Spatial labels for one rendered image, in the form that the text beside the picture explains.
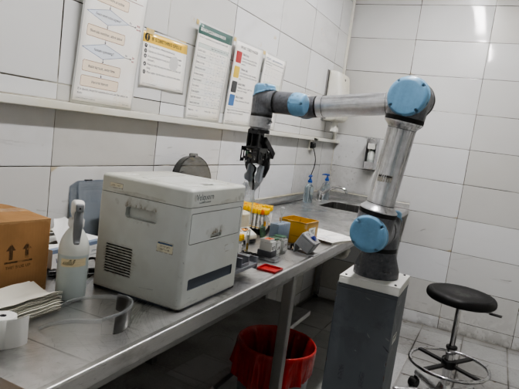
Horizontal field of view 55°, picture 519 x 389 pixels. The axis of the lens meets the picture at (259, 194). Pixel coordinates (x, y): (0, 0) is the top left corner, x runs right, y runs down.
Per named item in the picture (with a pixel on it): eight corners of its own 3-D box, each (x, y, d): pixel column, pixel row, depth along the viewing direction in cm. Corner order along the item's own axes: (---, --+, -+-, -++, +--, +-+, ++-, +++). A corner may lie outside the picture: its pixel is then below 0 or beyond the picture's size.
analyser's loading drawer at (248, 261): (225, 282, 142) (227, 264, 141) (205, 276, 145) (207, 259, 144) (256, 268, 160) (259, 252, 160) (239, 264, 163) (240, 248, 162)
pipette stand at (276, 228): (279, 250, 199) (282, 225, 197) (263, 246, 202) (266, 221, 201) (290, 246, 207) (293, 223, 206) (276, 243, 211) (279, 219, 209)
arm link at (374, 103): (439, 85, 163) (300, 93, 184) (435, 80, 153) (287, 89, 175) (439, 121, 163) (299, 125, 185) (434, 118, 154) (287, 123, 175)
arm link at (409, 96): (391, 252, 162) (440, 85, 152) (380, 261, 148) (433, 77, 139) (355, 241, 167) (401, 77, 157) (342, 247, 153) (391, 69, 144)
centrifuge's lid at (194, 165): (179, 152, 205) (164, 152, 209) (178, 213, 206) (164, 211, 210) (213, 153, 222) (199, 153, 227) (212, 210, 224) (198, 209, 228)
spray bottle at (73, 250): (71, 308, 114) (80, 204, 111) (42, 298, 118) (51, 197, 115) (97, 299, 122) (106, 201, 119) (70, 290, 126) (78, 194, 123)
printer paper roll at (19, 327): (0, 353, 90) (2, 323, 89) (-20, 344, 92) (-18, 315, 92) (28, 343, 95) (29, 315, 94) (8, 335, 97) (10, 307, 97)
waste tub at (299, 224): (303, 246, 211) (306, 223, 209) (276, 239, 217) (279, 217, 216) (316, 242, 222) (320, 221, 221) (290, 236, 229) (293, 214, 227)
